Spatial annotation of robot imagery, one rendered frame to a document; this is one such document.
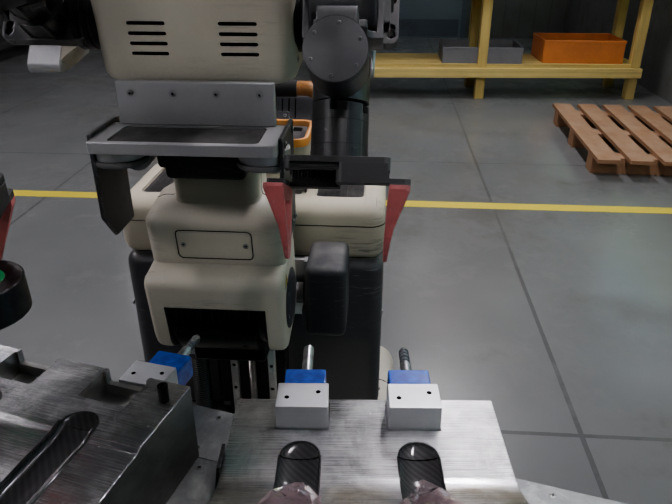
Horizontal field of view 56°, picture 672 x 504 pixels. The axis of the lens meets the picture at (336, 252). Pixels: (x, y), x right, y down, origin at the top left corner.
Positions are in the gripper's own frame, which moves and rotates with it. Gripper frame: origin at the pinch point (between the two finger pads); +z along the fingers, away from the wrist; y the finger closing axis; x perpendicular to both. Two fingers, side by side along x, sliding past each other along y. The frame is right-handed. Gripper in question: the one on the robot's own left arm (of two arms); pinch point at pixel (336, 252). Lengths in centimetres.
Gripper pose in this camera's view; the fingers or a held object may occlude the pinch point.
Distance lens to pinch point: 63.5
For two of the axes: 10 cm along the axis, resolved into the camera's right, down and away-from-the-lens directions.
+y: 10.0, 0.3, -0.6
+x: 0.6, 0.0, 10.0
